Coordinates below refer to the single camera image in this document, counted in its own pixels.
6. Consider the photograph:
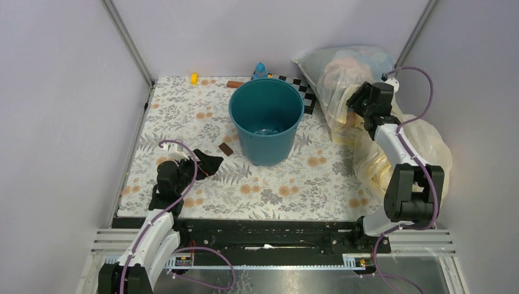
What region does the black white checkerboard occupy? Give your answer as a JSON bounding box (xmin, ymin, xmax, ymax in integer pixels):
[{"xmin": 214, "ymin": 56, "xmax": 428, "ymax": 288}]
[{"xmin": 269, "ymin": 73, "xmax": 317, "ymax": 115}]

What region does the teal plastic trash bin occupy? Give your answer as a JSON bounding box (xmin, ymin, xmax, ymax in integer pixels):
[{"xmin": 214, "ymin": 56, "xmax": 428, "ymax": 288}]
[{"xmin": 228, "ymin": 78, "xmax": 304, "ymax": 166}]

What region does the yellow toy block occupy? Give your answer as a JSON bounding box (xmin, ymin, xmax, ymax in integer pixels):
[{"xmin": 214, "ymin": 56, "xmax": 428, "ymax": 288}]
[{"xmin": 190, "ymin": 73, "xmax": 198, "ymax": 85}]

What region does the purple cable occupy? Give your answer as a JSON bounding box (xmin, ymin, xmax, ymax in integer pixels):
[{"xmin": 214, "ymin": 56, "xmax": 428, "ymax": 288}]
[
  {"xmin": 371, "ymin": 66, "xmax": 440, "ymax": 294},
  {"xmin": 119, "ymin": 140, "xmax": 237, "ymax": 294}
]

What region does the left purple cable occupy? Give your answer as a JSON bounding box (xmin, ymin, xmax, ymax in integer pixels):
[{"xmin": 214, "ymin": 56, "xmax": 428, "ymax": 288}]
[{"xmin": 119, "ymin": 140, "xmax": 237, "ymax": 294}]

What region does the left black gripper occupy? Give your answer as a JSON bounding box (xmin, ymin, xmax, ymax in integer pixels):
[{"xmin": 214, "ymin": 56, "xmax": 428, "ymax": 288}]
[{"xmin": 174, "ymin": 149, "xmax": 223, "ymax": 194}]

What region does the brown wooden block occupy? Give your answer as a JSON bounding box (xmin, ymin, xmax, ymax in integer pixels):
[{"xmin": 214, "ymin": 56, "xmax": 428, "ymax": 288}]
[{"xmin": 218, "ymin": 142, "xmax": 234, "ymax": 157}]

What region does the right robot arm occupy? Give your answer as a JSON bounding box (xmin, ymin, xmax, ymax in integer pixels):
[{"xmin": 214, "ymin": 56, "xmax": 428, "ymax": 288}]
[{"xmin": 346, "ymin": 81, "xmax": 444, "ymax": 252}]

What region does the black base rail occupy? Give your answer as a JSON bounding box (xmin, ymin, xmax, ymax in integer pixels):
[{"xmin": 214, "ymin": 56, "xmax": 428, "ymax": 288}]
[{"xmin": 111, "ymin": 217, "xmax": 392, "ymax": 269}]

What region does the clear stuffed trash bag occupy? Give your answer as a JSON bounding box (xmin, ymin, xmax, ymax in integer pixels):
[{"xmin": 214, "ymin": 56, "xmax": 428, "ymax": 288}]
[{"xmin": 292, "ymin": 45, "xmax": 394, "ymax": 135}]

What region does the brown cylinder piece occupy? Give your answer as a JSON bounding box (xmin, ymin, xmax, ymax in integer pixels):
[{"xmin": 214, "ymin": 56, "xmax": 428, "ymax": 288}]
[{"xmin": 226, "ymin": 81, "xmax": 244, "ymax": 89}]

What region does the floral table mat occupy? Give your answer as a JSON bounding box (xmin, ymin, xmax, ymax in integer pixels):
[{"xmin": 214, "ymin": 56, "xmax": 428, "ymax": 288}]
[{"xmin": 116, "ymin": 77, "xmax": 382, "ymax": 221}]

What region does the blue toy figure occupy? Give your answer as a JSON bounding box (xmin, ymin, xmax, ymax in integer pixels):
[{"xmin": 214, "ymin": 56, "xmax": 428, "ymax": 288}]
[{"xmin": 252, "ymin": 62, "xmax": 269, "ymax": 79}]

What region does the yellow plastic trash bag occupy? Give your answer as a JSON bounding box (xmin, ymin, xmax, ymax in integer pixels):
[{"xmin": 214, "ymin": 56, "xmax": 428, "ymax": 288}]
[{"xmin": 330, "ymin": 111, "xmax": 453, "ymax": 200}]

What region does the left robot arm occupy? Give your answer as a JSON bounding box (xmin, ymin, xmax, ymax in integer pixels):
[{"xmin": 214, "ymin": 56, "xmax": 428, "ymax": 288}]
[{"xmin": 97, "ymin": 149, "xmax": 223, "ymax": 293}]

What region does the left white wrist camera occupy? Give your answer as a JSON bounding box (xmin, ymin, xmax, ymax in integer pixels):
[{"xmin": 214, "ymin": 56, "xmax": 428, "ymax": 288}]
[{"xmin": 167, "ymin": 145, "xmax": 190, "ymax": 162}]

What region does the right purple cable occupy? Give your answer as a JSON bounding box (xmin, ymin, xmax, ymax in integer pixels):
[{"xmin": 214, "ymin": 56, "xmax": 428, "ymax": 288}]
[{"xmin": 371, "ymin": 66, "xmax": 440, "ymax": 294}]

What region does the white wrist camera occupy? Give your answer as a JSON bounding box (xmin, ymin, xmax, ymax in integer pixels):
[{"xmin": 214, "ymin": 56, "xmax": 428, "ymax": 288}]
[
  {"xmin": 381, "ymin": 73, "xmax": 400, "ymax": 92},
  {"xmin": 167, "ymin": 145, "xmax": 190, "ymax": 162}
]

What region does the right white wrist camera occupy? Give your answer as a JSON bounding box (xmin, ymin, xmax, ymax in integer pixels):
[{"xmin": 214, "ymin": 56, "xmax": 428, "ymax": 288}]
[{"xmin": 381, "ymin": 73, "xmax": 400, "ymax": 92}]

